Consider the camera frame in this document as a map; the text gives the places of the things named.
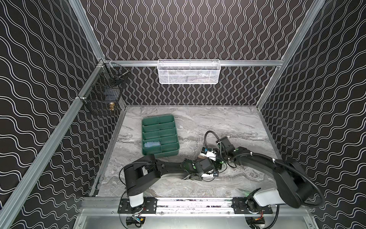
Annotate green compartment tray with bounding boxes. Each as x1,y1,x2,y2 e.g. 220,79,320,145
142,114,180,158

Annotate blue orange striped sock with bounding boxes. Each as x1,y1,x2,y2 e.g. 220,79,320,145
144,141,161,148

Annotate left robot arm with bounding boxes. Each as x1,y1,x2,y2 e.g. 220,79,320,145
122,155,223,208

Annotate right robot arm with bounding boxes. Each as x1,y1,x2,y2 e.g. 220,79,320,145
216,137,315,209

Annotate small brass object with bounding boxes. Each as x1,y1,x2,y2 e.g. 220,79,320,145
109,102,115,111

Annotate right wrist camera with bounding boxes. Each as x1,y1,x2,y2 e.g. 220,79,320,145
198,147,216,161

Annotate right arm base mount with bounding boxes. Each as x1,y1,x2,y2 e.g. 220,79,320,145
231,198,273,214

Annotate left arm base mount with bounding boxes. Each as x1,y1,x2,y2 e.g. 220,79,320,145
118,197,158,215

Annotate white wire basket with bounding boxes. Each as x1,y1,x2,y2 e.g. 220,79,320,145
157,59,221,85

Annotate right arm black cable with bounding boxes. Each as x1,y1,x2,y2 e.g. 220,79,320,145
204,130,325,207

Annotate aluminium front rail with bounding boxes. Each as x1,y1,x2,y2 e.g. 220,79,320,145
81,196,311,217

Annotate black wire basket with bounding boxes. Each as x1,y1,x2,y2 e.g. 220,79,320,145
82,64,131,116

